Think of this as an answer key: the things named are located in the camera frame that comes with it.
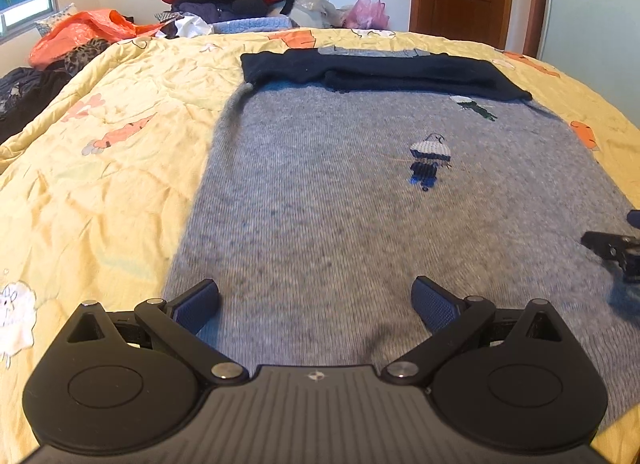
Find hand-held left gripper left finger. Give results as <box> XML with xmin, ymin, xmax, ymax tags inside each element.
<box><xmin>65</xmin><ymin>278</ymin><xmax>251</xmax><ymax>387</ymax></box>

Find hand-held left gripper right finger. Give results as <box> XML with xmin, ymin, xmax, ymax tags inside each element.
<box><xmin>381</xmin><ymin>275</ymin><xmax>568</xmax><ymax>388</ymax></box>

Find grey knitted sweater navy sleeves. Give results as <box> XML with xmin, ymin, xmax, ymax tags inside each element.
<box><xmin>162</xmin><ymin>44</ymin><xmax>640</xmax><ymax>437</ymax></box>

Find dark clothes heap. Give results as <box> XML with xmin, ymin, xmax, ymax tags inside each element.
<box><xmin>0</xmin><ymin>66</ymin><xmax>72</xmax><ymax>146</ymax></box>

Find yellow printed blanket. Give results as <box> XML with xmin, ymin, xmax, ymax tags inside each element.
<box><xmin>0</xmin><ymin>26</ymin><xmax>640</xmax><ymax>464</ymax></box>

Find frosted glass wardrobe door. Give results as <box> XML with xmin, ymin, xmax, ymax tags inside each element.
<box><xmin>522</xmin><ymin>0</ymin><xmax>640</xmax><ymax>84</ymax></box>

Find leopard print cloth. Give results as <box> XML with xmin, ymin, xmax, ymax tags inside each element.
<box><xmin>59</xmin><ymin>37</ymin><xmax>112</xmax><ymax>77</ymax></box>

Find white patterned cloth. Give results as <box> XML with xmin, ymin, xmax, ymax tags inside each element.
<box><xmin>154</xmin><ymin>11</ymin><xmax>217</xmax><ymax>40</ymax></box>

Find light blue knitted cloth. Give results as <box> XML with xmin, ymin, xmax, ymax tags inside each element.
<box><xmin>209</xmin><ymin>15</ymin><xmax>302</xmax><ymax>36</ymax></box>

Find orange plastic bag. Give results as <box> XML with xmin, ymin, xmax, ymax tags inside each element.
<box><xmin>28</xmin><ymin>9</ymin><xmax>167</xmax><ymax>70</ymax></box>

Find navy garment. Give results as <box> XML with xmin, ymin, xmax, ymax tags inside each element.
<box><xmin>171</xmin><ymin>0</ymin><xmax>275</xmax><ymax>26</ymax></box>

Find pink plastic bag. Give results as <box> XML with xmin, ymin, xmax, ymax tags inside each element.
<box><xmin>342</xmin><ymin>0</ymin><xmax>391</xmax><ymax>32</ymax></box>

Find clear plastic bag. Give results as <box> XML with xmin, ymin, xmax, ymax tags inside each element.
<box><xmin>289</xmin><ymin>0</ymin><xmax>347</xmax><ymax>30</ymax></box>

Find window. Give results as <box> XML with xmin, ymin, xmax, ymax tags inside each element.
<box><xmin>0</xmin><ymin>0</ymin><xmax>58</xmax><ymax>39</ymax></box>

